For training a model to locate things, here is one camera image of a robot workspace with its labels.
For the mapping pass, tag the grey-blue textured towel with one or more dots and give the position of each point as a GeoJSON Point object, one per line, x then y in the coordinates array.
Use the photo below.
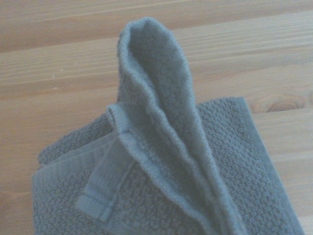
{"type": "Point", "coordinates": [171, 151]}

